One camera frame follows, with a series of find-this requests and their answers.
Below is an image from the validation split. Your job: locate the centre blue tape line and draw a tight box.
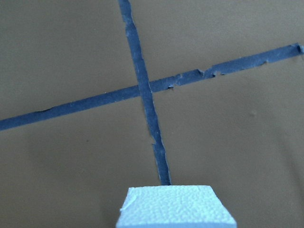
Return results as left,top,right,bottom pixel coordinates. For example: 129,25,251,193
118,0,171,185

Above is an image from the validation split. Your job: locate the light blue foam block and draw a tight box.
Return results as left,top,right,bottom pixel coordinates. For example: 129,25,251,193
116,185,237,228

